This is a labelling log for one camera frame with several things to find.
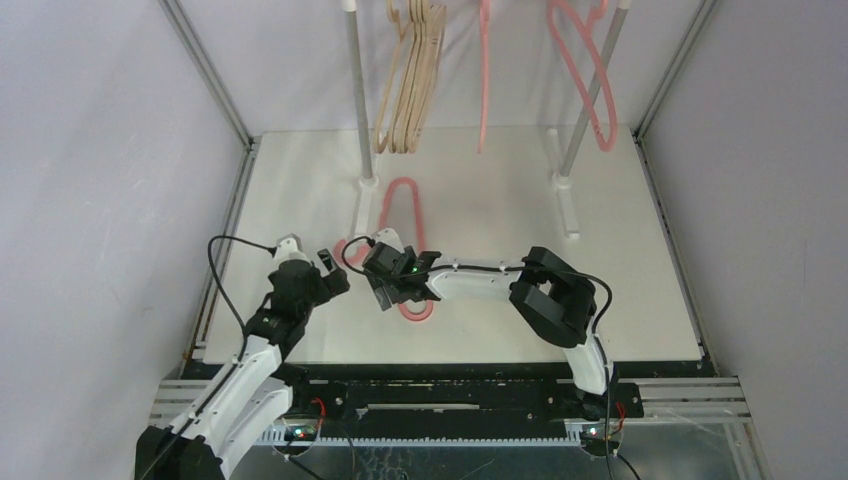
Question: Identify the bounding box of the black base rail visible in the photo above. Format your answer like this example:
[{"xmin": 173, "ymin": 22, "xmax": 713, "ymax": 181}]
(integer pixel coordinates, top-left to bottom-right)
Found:
[{"xmin": 271, "ymin": 362, "xmax": 645, "ymax": 443}]

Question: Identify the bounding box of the right white rack foot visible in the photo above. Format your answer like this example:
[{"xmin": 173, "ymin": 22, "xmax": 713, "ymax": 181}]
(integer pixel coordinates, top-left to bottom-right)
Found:
[{"xmin": 545, "ymin": 128, "xmax": 580, "ymax": 241}]

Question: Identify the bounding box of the left black cable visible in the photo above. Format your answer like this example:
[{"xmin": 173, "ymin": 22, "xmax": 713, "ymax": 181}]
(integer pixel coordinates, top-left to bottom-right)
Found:
[{"xmin": 206, "ymin": 235, "xmax": 278, "ymax": 346}]

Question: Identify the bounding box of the beige hanger table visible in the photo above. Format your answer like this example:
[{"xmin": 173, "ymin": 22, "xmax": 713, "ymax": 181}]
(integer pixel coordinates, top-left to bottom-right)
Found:
[{"xmin": 412, "ymin": 1, "xmax": 438, "ymax": 153}]

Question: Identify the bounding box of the black cable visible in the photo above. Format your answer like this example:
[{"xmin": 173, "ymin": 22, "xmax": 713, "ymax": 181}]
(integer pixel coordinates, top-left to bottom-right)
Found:
[
  {"xmin": 340, "ymin": 235, "xmax": 617, "ymax": 439},
  {"xmin": 206, "ymin": 235, "xmax": 278, "ymax": 346}
]

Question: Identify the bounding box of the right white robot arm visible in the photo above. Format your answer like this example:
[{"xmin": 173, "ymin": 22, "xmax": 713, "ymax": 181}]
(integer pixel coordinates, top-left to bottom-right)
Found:
[{"xmin": 359, "ymin": 241, "xmax": 618, "ymax": 416}]

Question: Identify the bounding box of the left aluminium frame post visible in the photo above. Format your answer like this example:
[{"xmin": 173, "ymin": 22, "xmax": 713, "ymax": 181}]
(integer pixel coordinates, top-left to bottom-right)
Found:
[{"xmin": 158, "ymin": 0, "xmax": 254, "ymax": 150}]

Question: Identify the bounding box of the aluminium frame post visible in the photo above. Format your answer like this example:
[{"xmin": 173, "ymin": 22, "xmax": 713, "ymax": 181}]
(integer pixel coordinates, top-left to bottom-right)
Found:
[
  {"xmin": 158, "ymin": 0, "xmax": 254, "ymax": 150},
  {"xmin": 632, "ymin": 0, "xmax": 722, "ymax": 144}
]

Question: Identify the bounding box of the right circuit board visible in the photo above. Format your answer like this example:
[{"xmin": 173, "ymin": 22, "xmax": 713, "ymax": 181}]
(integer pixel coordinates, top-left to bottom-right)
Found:
[{"xmin": 580, "ymin": 403, "xmax": 627, "ymax": 457}]

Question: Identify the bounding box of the right black cable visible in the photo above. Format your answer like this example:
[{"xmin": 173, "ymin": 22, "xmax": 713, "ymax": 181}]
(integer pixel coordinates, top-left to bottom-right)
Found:
[{"xmin": 340, "ymin": 235, "xmax": 617, "ymax": 439}]

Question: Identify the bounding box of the grey rack pole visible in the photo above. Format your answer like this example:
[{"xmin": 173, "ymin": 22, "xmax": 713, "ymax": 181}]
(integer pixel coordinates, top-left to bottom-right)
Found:
[
  {"xmin": 341, "ymin": 0, "xmax": 374, "ymax": 181},
  {"xmin": 558, "ymin": 0, "xmax": 631, "ymax": 177}
]

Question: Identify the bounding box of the right grey rack pole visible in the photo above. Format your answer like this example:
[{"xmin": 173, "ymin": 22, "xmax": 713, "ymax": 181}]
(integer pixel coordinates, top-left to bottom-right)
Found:
[{"xmin": 558, "ymin": 0, "xmax": 631, "ymax": 177}]

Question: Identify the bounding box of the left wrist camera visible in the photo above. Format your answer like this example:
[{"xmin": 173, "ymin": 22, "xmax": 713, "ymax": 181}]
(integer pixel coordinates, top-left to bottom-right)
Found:
[{"xmin": 273, "ymin": 233, "xmax": 309, "ymax": 264}]

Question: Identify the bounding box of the left grey rack pole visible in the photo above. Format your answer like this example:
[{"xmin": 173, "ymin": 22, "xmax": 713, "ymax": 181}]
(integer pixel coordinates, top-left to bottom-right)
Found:
[{"xmin": 341, "ymin": 0, "xmax": 374, "ymax": 181}]

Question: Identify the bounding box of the circuit board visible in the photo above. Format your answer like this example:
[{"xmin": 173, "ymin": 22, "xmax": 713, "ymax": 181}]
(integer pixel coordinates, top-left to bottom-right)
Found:
[
  {"xmin": 580, "ymin": 403, "xmax": 627, "ymax": 457},
  {"xmin": 272, "ymin": 397, "xmax": 327, "ymax": 456}
]

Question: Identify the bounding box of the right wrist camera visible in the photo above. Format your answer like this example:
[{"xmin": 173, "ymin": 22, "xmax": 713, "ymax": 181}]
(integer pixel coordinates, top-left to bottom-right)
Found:
[{"xmin": 373, "ymin": 228, "xmax": 404, "ymax": 251}]

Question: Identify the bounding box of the left circuit board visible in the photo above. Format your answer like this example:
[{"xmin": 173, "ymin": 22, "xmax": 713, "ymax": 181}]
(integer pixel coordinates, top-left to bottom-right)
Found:
[{"xmin": 272, "ymin": 397, "xmax": 327, "ymax": 456}]

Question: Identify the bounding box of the right aluminium frame post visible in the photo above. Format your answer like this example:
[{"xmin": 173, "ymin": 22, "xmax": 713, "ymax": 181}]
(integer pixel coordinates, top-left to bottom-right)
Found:
[{"xmin": 632, "ymin": 0, "xmax": 722, "ymax": 144}]

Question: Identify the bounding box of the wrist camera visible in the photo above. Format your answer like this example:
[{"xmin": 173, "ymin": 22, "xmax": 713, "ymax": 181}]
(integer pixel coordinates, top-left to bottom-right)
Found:
[
  {"xmin": 273, "ymin": 233, "xmax": 309, "ymax": 264},
  {"xmin": 373, "ymin": 228, "xmax": 404, "ymax": 251}
]

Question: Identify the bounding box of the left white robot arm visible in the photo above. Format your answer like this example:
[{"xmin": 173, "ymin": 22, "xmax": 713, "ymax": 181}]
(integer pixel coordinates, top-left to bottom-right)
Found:
[{"xmin": 134, "ymin": 238, "xmax": 350, "ymax": 479}]

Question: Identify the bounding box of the pink hanger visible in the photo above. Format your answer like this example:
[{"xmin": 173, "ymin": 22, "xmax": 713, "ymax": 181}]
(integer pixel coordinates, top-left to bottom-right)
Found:
[
  {"xmin": 332, "ymin": 176, "xmax": 439, "ymax": 325},
  {"xmin": 545, "ymin": 0, "xmax": 620, "ymax": 154},
  {"xmin": 477, "ymin": 0, "xmax": 491, "ymax": 154}
]

